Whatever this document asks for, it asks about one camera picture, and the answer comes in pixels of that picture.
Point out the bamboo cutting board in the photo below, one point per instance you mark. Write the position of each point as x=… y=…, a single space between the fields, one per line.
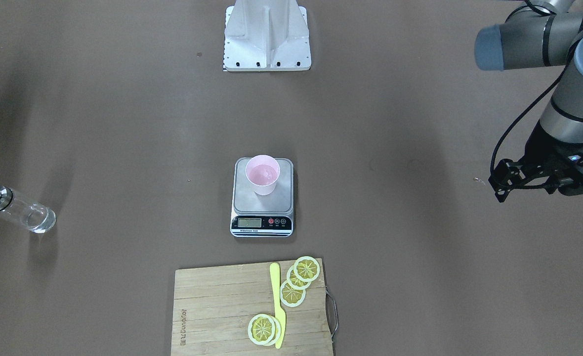
x=212 y=308

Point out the middle lemon slice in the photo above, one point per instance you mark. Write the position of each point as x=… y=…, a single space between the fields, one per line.
x=295 y=282

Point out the lemon slice by knife blade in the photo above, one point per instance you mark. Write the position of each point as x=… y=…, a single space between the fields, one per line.
x=264 y=330

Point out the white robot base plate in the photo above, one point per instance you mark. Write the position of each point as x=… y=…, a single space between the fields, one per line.
x=266 y=36

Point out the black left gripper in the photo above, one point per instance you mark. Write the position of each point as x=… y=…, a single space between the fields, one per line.
x=541 y=144

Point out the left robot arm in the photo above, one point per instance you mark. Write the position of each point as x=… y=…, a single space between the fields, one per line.
x=540 y=34

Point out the glass sauce bottle metal spout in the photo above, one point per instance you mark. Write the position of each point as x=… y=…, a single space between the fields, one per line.
x=16 y=208

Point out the yellow plastic knife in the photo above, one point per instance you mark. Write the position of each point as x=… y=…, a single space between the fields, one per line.
x=279 y=313

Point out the silver kitchen scale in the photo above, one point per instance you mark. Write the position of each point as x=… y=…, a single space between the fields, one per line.
x=255 y=215

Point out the pink plastic cup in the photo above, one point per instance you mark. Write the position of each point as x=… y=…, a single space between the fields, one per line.
x=263 y=171

